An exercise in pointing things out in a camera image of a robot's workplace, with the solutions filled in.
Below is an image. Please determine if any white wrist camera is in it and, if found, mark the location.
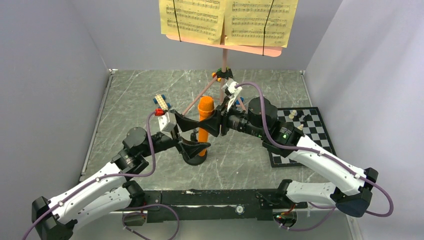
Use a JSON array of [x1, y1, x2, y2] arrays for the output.
[[221, 78, 243, 112], [154, 108, 177, 134]]

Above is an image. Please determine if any colourful toy block vehicle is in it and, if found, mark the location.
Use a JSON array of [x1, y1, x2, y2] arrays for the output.
[[212, 67, 233, 82]]

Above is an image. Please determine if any pink music stand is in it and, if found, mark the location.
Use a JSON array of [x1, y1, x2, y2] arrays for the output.
[[166, 34, 283, 115]]

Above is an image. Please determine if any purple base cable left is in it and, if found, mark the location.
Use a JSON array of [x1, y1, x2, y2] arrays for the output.
[[121, 202, 181, 240]]

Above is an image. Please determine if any black chess piece right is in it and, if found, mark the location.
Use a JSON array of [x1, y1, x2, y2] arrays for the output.
[[303, 114, 313, 122]]

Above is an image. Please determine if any white blue toy car chassis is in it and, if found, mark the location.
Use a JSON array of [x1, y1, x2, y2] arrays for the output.
[[153, 94, 171, 111]]

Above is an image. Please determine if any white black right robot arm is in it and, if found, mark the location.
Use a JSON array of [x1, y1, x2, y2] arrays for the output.
[[197, 96, 379, 218]]

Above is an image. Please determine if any black chess piece left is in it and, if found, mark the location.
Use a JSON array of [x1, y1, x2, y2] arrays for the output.
[[295, 110, 303, 121]]

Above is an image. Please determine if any yellow right sheet music page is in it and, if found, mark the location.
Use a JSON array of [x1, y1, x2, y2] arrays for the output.
[[224, 0, 298, 48]]

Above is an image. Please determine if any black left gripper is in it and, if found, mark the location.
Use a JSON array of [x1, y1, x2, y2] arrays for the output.
[[140, 110, 211, 159]]

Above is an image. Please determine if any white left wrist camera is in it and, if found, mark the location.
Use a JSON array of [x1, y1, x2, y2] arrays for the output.
[[154, 108, 177, 134]]

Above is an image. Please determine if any black white chessboard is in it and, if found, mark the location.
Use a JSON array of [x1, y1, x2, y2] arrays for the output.
[[277, 106, 336, 155]]

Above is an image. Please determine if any yellow sheet music page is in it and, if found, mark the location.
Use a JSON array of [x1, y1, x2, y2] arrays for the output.
[[158, 0, 226, 45], [224, 0, 298, 48]]

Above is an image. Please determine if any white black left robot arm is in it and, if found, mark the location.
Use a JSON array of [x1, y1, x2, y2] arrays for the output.
[[23, 108, 210, 240]]

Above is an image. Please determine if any black microphone stand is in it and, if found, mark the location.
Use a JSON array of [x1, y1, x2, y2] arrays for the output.
[[182, 129, 211, 166]]

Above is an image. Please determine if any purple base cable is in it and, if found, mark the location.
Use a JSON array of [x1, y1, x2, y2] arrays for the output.
[[121, 202, 181, 240], [277, 202, 339, 233]]

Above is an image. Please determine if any orange toy microphone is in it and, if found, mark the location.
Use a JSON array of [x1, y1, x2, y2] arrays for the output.
[[197, 96, 216, 158]]

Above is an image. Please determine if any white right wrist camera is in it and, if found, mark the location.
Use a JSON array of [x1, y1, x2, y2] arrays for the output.
[[221, 78, 243, 112]]

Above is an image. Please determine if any white chess piece upper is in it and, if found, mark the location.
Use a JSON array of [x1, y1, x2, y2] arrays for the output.
[[288, 109, 297, 120]]

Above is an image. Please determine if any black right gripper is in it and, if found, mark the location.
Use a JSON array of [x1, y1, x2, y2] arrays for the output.
[[197, 95, 266, 138]]

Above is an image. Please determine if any black chess piece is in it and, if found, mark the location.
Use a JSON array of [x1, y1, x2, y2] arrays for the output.
[[295, 110, 303, 121], [303, 114, 313, 122]]

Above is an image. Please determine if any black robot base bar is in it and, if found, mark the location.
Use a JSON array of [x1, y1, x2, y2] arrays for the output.
[[126, 188, 308, 223]]

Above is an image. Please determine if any white blue toy block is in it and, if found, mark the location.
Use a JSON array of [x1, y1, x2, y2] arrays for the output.
[[235, 97, 244, 105]]

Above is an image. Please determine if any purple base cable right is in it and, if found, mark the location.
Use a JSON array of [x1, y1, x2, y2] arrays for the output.
[[277, 202, 339, 233]]

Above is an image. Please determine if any yellow left sheet music page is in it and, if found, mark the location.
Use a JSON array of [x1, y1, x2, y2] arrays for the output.
[[158, 0, 226, 45]]

